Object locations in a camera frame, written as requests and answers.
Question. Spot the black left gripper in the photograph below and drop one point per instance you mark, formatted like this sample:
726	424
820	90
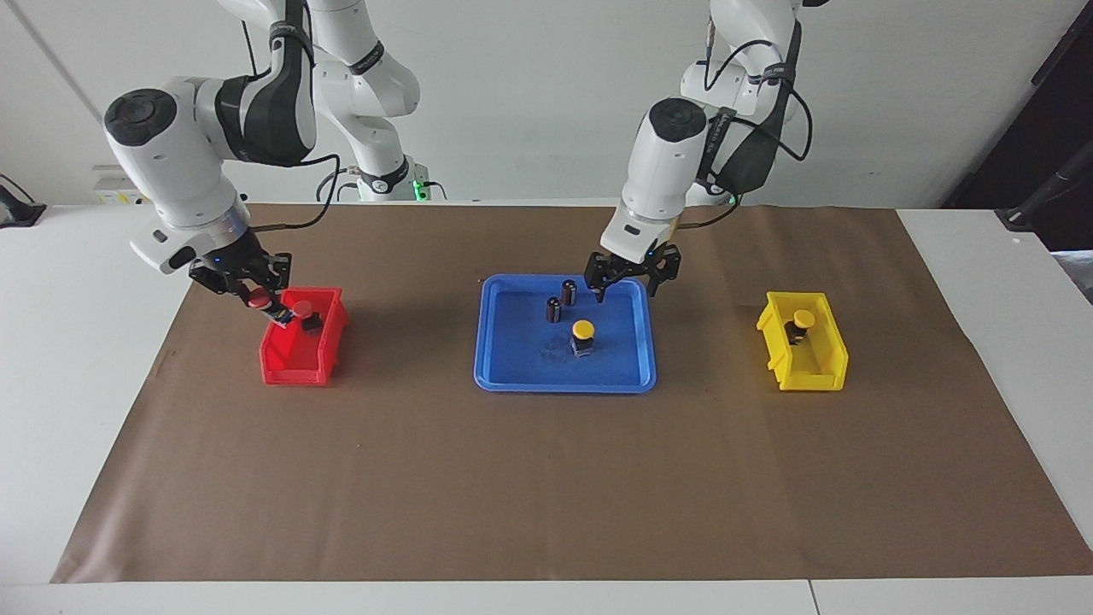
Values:
634	261

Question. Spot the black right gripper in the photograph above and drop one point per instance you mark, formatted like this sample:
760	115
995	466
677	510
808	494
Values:
232	259

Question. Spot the red push button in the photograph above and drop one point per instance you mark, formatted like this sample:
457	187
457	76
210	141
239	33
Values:
257	298
302	307

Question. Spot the yellow push button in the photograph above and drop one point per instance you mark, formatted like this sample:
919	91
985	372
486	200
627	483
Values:
583	328
803	318

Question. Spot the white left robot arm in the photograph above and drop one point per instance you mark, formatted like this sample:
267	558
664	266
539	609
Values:
666	171

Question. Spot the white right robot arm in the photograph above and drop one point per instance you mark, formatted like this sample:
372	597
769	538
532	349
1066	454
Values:
171	162

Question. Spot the black cylindrical capacitor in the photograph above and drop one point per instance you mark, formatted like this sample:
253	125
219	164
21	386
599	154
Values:
554	311
569	293

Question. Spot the red plastic bin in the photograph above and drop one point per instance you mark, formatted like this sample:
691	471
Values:
295	371

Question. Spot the blue plastic tray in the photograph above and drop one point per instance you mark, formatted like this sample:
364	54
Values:
521	359

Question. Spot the small box green light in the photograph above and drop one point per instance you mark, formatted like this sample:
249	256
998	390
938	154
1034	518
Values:
419	190

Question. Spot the yellow plastic bin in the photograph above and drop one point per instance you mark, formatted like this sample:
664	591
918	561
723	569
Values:
815	376

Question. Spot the brown paper table mat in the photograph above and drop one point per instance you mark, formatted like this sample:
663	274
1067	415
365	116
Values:
427	478

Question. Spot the black background panel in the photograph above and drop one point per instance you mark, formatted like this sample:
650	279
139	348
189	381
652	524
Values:
1025	128

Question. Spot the black clamp mount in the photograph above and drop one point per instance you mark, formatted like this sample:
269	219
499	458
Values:
17	213

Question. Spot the black camera stand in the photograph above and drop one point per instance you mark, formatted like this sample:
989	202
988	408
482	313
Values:
1037	205

